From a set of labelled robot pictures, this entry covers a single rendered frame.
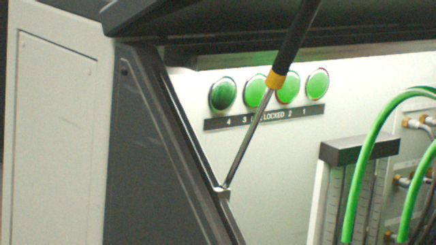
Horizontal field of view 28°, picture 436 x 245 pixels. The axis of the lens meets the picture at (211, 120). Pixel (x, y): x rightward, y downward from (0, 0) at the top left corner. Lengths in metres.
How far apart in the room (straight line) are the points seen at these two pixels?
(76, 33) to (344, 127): 0.45
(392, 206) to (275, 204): 0.28
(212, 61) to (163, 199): 0.19
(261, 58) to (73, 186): 0.31
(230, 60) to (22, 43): 0.33
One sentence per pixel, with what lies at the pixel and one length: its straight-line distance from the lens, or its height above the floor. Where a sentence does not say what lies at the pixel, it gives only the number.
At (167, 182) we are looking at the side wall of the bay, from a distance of 1.02.
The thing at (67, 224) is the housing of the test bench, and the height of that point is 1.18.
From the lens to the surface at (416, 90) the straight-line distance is 1.12.
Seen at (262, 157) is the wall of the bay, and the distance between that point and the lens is 1.25.
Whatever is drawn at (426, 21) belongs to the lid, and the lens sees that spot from 1.49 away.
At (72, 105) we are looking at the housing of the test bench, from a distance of 1.18.
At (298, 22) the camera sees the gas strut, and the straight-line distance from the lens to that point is 0.87.
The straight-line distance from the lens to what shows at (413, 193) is 1.32.
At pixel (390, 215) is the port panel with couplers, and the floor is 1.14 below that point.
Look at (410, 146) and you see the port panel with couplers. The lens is 1.50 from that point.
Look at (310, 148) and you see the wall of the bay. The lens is 1.32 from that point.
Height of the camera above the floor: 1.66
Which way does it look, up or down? 16 degrees down
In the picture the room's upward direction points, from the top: 6 degrees clockwise
